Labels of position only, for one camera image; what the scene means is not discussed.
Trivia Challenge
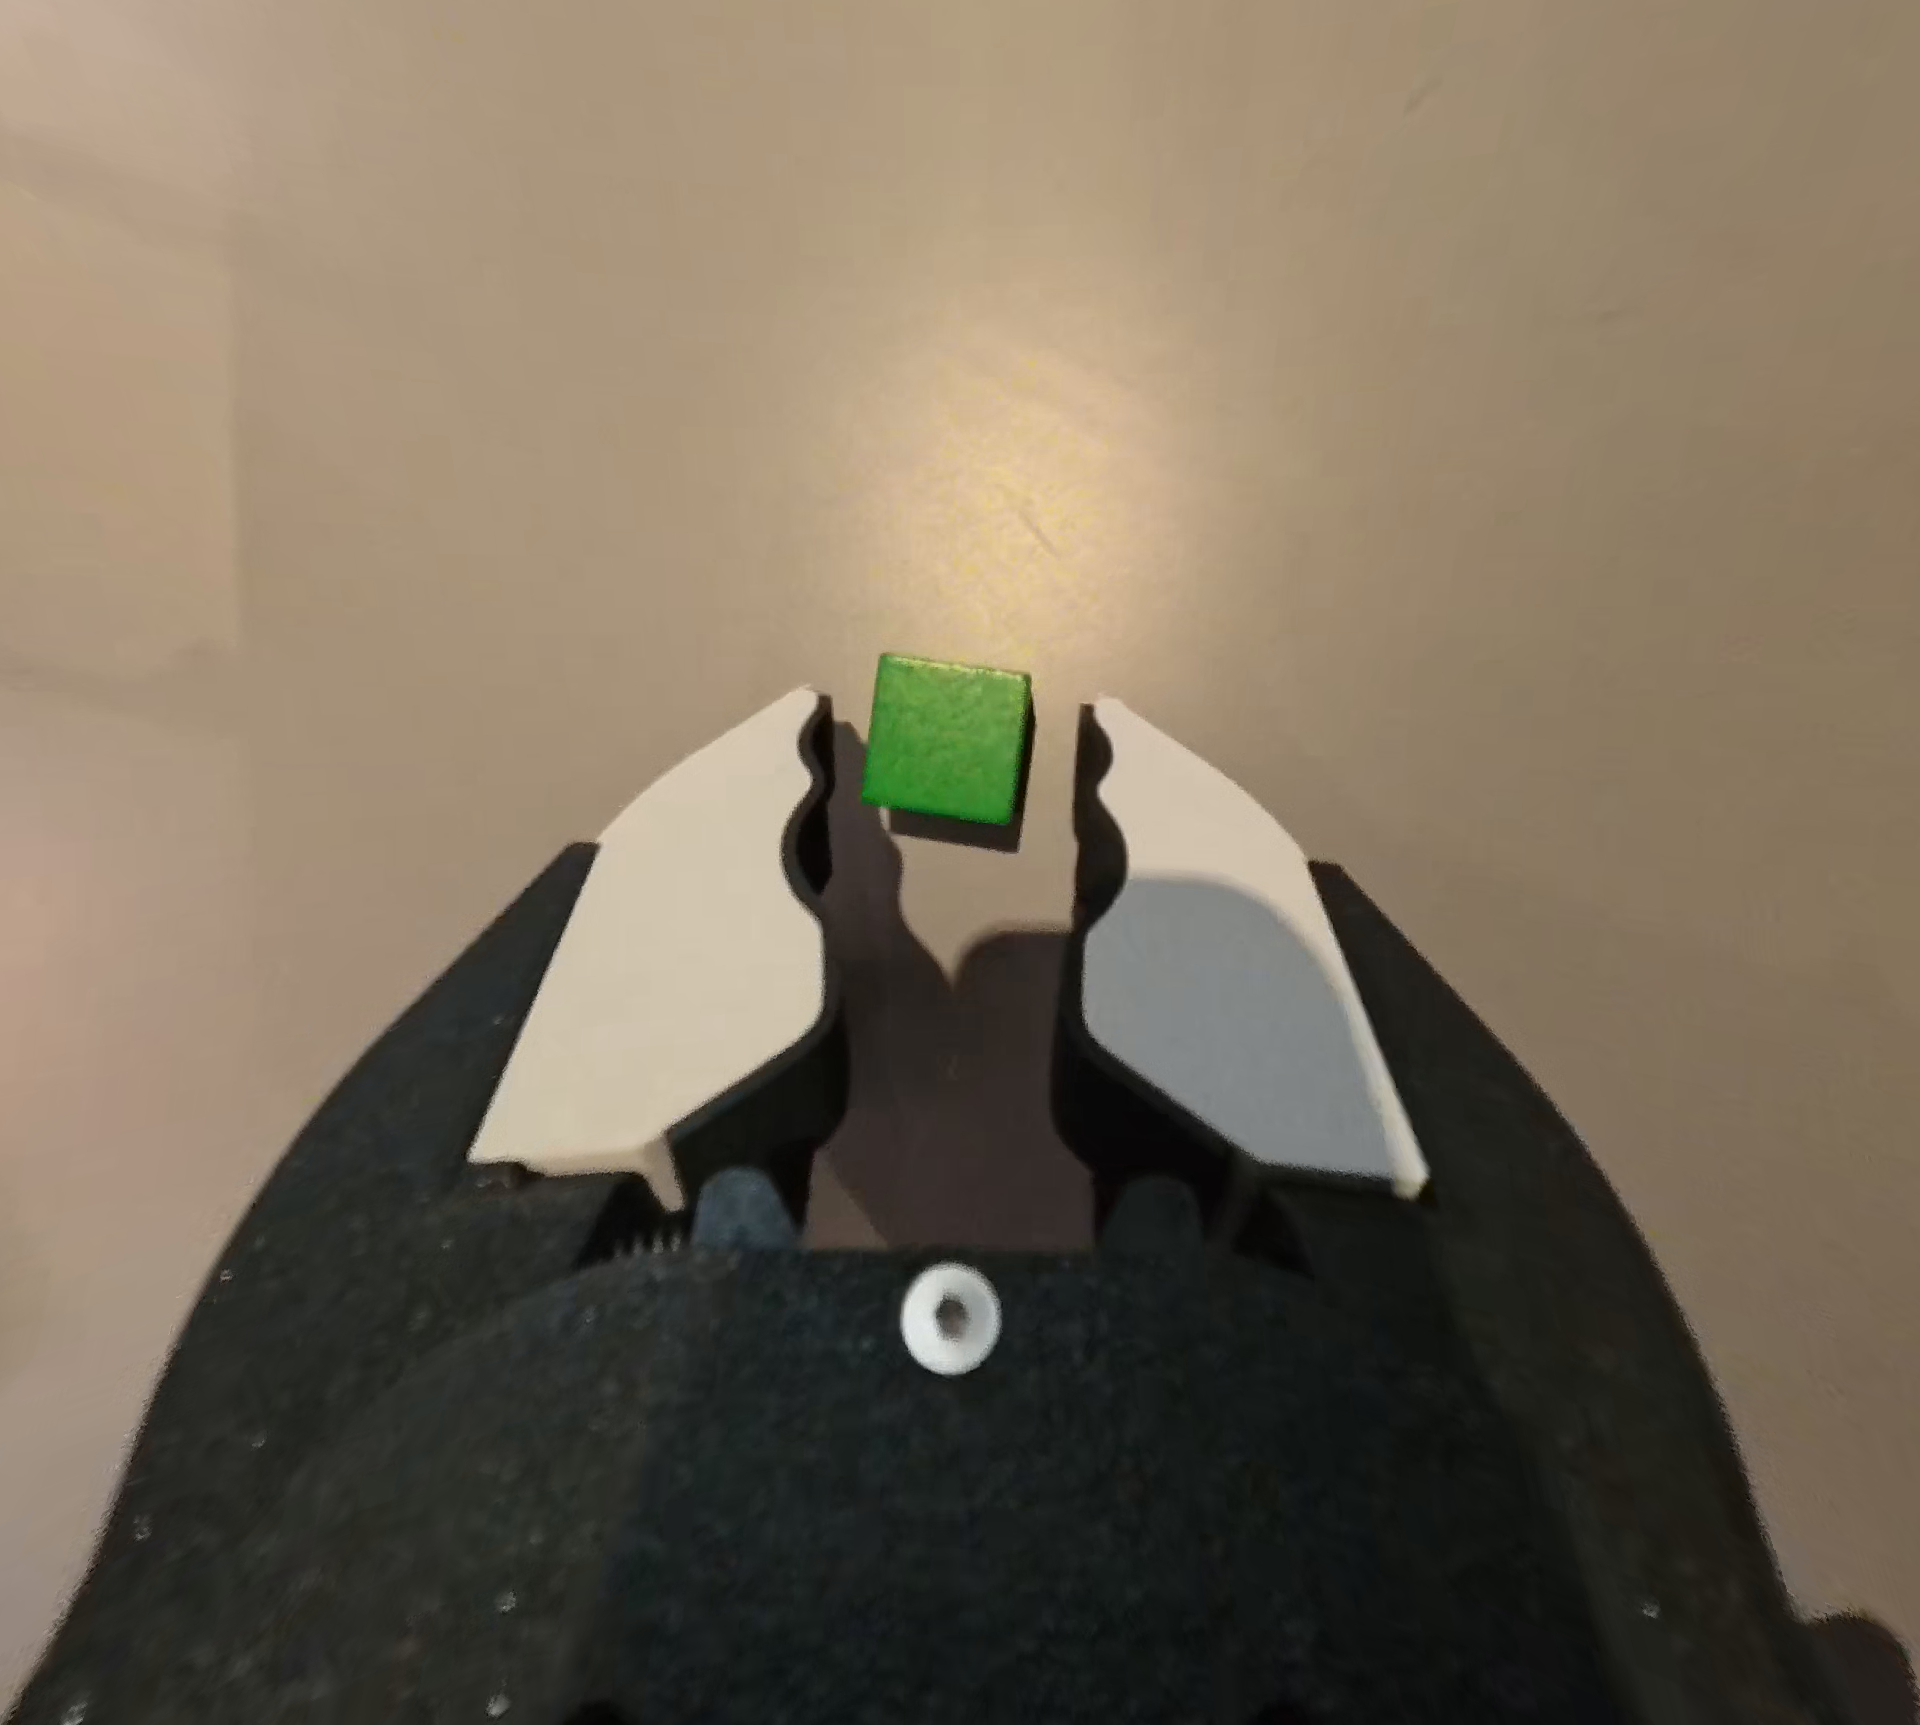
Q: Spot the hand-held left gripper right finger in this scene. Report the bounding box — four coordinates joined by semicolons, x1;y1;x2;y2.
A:
1055;693;1430;1239

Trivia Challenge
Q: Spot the green wooden cube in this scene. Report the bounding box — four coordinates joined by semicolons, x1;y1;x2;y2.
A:
860;653;1038;858

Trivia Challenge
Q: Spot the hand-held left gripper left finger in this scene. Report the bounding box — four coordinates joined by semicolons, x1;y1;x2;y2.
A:
466;687;850;1218

